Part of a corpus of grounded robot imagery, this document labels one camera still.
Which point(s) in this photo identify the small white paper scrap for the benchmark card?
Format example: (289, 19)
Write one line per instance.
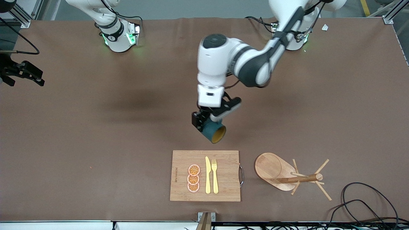
(325, 27)

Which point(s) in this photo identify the green-lit base connector box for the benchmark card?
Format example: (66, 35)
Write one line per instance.
(134, 33)
(274, 28)

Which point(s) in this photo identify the yellow plastic fork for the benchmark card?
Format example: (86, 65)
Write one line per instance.
(215, 182)

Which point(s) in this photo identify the brown wooden strut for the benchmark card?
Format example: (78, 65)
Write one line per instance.
(205, 222)

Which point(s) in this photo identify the grey metal bracket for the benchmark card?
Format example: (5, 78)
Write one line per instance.
(213, 218)

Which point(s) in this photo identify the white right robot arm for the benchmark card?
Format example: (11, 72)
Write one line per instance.
(116, 41)

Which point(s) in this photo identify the wooden mug tree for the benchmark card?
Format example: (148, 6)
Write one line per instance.
(266, 166)

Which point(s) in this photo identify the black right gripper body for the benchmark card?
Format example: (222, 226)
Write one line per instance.
(9, 70)

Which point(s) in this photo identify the yellow plastic knife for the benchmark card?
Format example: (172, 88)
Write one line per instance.
(208, 179)

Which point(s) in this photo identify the aluminium frame profile with bracket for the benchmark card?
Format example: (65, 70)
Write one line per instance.
(387, 20)

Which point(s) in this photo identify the teal mug yellow inside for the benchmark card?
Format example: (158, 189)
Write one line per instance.
(209, 129)

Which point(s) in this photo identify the table cover mat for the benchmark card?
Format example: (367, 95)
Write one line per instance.
(96, 159)

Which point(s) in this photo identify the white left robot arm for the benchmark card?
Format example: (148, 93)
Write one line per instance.
(223, 54)

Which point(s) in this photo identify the toy orange slice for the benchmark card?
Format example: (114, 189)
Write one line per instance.
(193, 188)
(193, 180)
(194, 170)

